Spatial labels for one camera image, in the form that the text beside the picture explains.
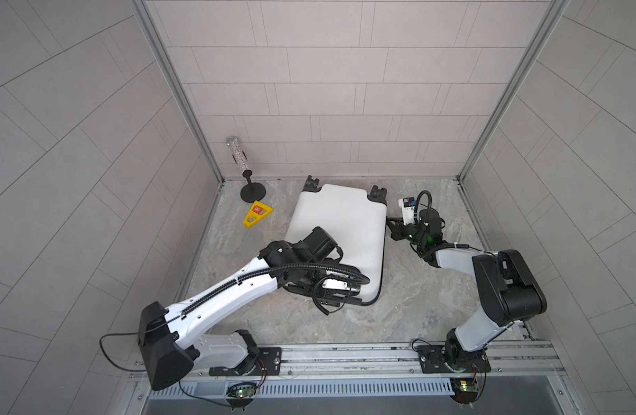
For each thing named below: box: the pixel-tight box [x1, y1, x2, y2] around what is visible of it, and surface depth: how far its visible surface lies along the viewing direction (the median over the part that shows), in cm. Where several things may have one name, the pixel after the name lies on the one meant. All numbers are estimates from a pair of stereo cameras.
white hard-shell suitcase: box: [285, 174, 388, 307], surface depth 82 cm
